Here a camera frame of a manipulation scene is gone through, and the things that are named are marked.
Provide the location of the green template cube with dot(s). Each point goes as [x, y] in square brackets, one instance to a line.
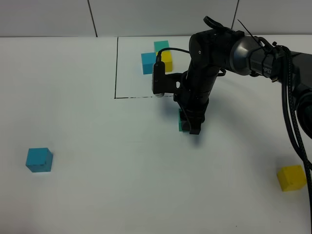
[158, 45]

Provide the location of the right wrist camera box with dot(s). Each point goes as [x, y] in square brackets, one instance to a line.
[157, 79]

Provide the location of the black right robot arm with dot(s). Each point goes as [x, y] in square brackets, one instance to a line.
[215, 52]

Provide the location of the yellow template cube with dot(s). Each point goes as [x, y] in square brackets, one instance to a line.
[166, 57]

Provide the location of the blue template cube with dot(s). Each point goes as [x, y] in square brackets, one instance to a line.
[148, 60]

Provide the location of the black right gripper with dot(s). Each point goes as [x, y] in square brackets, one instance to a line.
[192, 95]

